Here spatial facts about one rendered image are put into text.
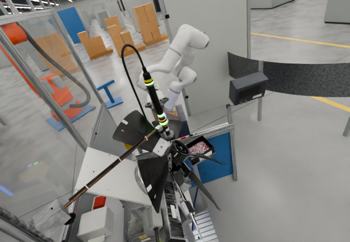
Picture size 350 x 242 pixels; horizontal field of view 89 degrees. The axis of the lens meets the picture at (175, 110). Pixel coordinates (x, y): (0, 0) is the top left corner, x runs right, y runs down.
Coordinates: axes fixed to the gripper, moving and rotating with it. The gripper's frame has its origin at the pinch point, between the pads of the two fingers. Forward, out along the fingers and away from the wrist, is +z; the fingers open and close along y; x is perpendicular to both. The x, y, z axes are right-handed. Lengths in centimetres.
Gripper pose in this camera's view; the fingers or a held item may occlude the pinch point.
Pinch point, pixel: (158, 107)
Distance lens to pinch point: 94.6
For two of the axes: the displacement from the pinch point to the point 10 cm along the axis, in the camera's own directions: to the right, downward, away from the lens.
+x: -2.4, -8.0, -5.5
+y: -9.5, 3.1, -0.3
